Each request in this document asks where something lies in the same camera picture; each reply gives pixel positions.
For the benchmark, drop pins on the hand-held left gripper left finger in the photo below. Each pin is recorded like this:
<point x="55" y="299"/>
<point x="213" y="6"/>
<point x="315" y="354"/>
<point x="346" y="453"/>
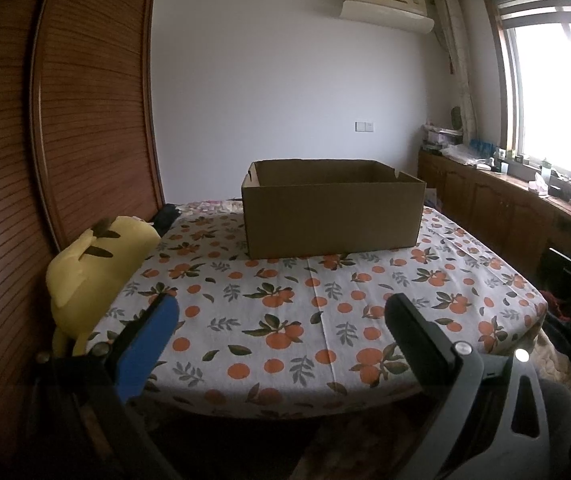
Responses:
<point x="145" y="350"/>

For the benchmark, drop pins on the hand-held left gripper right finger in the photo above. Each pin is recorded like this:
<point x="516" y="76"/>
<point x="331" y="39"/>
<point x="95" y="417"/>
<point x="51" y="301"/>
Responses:
<point x="415" y="352"/>

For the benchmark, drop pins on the brown cardboard box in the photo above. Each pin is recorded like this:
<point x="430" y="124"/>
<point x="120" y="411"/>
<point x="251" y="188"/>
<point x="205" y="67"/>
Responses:
<point x="330" y="220"/>

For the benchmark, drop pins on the red cloth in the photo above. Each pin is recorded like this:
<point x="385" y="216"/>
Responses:
<point x="555" y="305"/>

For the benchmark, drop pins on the white tissue pack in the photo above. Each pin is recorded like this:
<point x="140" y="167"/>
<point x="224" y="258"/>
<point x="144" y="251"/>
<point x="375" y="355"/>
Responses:
<point x="539" y="184"/>

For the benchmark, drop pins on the yellow plush toy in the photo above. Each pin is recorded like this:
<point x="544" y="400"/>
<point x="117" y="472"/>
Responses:
<point x="95" y="270"/>

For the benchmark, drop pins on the wooden cabinet row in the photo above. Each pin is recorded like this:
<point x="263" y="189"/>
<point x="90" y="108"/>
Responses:
<point x="490" y="210"/>

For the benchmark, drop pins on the orange fruit print bed sheet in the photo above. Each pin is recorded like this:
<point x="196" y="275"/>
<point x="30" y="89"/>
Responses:
<point x="290" y="310"/>

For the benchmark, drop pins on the black cloth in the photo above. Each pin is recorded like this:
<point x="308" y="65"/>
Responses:
<point x="168" y="216"/>

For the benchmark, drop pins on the clear plastic bags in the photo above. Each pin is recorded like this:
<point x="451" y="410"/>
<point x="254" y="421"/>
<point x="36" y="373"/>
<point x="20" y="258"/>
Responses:
<point x="465" y="156"/>

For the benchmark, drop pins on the wooden framed window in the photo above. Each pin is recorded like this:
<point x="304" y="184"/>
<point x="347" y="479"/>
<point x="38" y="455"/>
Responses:
<point x="545" y="100"/>

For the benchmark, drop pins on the stack of storage boxes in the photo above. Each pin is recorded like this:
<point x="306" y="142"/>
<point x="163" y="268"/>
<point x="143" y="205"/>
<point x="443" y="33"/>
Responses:
<point x="440" y="139"/>

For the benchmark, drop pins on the round dark mirror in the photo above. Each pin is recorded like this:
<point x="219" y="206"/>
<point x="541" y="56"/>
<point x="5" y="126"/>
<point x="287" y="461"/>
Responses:
<point x="457" y="117"/>

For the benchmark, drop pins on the pale patterned curtain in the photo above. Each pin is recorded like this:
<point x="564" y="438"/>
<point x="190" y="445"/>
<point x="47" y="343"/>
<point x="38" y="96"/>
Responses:
<point x="458" y="60"/>

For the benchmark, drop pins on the wooden slatted wardrobe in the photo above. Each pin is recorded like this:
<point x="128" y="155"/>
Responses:
<point x="90" y="110"/>

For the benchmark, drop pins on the white wall switch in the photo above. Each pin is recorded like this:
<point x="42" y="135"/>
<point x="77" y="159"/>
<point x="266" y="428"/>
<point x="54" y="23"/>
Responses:
<point x="364" y="126"/>

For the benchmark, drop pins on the white wall air conditioner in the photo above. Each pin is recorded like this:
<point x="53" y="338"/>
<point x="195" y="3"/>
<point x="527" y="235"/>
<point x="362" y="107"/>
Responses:
<point x="388" y="10"/>

